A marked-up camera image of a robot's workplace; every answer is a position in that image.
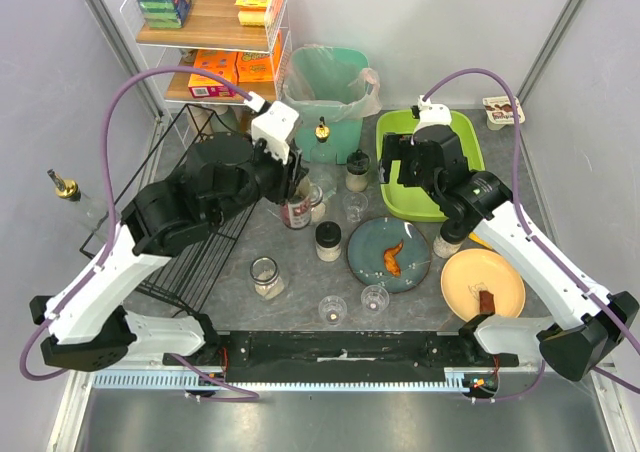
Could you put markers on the blue ceramic plate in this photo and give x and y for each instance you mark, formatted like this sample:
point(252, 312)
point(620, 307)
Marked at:
point(371, 238)

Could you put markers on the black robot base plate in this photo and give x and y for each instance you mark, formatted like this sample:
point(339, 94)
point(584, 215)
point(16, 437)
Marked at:
point(280, 350)

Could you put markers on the open glass jar with powder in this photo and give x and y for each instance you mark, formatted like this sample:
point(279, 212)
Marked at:
point(317, 205)
point(266, 278)

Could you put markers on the teal trash bin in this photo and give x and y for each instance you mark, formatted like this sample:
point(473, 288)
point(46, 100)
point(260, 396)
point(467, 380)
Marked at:
point(344, 136)

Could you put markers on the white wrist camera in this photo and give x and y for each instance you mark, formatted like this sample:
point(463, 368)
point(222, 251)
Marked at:
point(431, 115)
point(276, 127)

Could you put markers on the spice jar with black grinder lid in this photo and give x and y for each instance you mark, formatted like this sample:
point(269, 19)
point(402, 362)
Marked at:
point(357, 165)

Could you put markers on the blue green sponge pack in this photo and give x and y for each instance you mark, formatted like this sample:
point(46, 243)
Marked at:
point(165, 14)

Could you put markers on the orange chicken wing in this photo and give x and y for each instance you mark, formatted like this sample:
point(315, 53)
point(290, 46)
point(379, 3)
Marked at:
point(390, 259)

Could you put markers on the glass bottle with gold pourer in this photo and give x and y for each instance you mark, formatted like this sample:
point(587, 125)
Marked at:
point(324, 169)
point(85, 209)

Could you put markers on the white wire shelf rack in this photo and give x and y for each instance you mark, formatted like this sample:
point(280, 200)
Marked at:
point(214, 25)

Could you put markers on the clear plastic bin liner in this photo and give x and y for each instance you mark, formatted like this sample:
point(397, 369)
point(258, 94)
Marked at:
point(331, 82)

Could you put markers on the brown meat piece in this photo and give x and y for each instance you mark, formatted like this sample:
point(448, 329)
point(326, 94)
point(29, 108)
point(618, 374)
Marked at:
point(486, 303)

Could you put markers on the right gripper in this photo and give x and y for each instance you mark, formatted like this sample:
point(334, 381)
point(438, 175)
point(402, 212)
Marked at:
point(400, 157)

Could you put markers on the pudding cup with foil lid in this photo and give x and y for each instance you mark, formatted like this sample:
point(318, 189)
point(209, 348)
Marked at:
point(499, 112)

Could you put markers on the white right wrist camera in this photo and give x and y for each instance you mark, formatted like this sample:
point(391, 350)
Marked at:
point(431, 115)

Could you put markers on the white toothed cable rail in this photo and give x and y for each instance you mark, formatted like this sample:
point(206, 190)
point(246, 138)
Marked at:
point(318, 377)

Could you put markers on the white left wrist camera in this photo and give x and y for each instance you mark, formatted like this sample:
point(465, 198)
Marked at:
point(276, 127)

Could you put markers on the black wire dish rack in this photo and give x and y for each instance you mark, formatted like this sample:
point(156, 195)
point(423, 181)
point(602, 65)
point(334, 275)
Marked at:
point(197, 250)

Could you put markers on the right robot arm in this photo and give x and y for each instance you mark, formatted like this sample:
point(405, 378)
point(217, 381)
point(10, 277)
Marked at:
point(586, 321)

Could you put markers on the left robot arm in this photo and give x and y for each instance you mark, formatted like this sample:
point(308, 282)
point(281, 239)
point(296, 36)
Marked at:
point(219, 179)

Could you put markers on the yellow plate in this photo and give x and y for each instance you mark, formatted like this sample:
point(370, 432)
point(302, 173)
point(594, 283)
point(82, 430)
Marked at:
point(471, 271)

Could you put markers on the sauce bottle with black cap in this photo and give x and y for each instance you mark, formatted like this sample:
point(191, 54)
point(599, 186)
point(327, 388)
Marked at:
point(296, 212)

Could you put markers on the yellow snack packet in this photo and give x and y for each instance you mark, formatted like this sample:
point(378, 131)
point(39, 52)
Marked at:
point(475, 238)

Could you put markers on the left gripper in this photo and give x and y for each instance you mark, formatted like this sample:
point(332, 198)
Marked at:
point(293, 177)

